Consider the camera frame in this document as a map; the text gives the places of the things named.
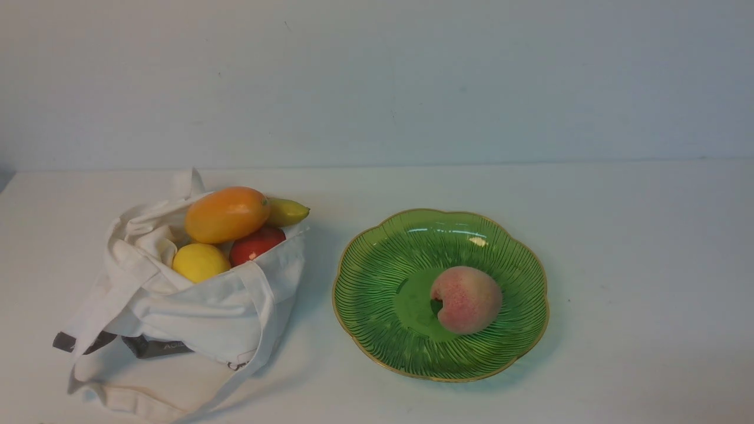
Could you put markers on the green glass plate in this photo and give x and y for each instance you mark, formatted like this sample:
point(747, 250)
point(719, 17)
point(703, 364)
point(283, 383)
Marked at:
point(381, 295)

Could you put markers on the white cloth tote bag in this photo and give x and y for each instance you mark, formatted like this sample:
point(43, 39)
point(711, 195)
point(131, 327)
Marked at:
point(236, 318)

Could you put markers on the orange mango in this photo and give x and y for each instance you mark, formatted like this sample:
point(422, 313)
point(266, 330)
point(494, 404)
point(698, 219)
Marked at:
point(227, 215)

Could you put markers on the red apple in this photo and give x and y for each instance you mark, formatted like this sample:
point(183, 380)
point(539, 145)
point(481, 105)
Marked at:
point(246, 249)

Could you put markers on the yellow lemon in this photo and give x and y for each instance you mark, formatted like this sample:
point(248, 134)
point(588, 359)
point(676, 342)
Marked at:
point(198, 262)

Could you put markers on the yellow-green banana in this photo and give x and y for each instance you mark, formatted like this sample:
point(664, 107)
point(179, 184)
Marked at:
point(284, 213)

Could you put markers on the pink peach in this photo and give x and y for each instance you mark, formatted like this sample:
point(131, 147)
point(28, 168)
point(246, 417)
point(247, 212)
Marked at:
point(471, 300)

